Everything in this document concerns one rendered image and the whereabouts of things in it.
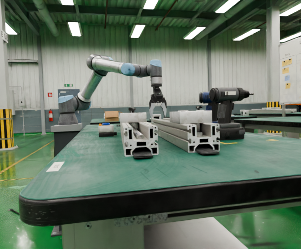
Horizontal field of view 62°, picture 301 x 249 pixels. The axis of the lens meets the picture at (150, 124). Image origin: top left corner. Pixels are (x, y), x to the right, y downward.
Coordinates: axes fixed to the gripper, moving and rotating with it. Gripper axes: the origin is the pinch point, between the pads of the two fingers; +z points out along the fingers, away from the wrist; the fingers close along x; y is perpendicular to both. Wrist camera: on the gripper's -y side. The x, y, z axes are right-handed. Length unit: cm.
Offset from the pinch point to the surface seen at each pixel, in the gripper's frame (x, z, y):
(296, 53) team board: -249, -83, 195
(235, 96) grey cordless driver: -23, -8, -58
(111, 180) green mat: 27, 10, -109
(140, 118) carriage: 16, 0, -52
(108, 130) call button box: 30.9, 6.3, -20.3
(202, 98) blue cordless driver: -16.9, -8.4, -36.4
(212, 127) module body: -3, 3, -82
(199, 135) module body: 0, 6, -80
